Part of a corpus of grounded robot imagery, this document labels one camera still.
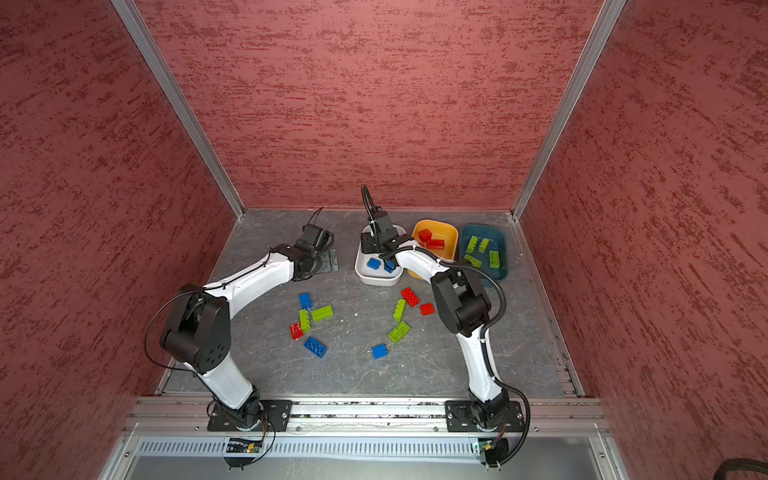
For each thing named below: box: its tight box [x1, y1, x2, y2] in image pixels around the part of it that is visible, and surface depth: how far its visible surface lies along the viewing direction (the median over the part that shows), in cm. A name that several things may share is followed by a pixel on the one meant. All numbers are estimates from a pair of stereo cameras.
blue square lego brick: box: [371, 343, 389, 359], surface depth 87 cm
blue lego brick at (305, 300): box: [299, 292, 313, 310], surface depth 96 cm
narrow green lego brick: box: [299, 309, 311, 333], surface depth 90 cm
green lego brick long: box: [312, 305, 334, 321], surface depth 94 cm
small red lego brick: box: [290, 322, 305, 340], surface depth 89 cm
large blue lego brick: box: [304, 337, 328, 358], surface depth 87 cm
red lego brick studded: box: [400, 287, 421, 308], surface depth 97 cm
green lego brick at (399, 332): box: [388, 321, 411, 344], surface depth 90 cm
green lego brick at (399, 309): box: [393, 298, 407, 322], surface depth 94 cm
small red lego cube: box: [420, 303, 435, 316], surface depth 95 cm
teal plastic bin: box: [460, 224, 507, 280], surface depth 109 cm
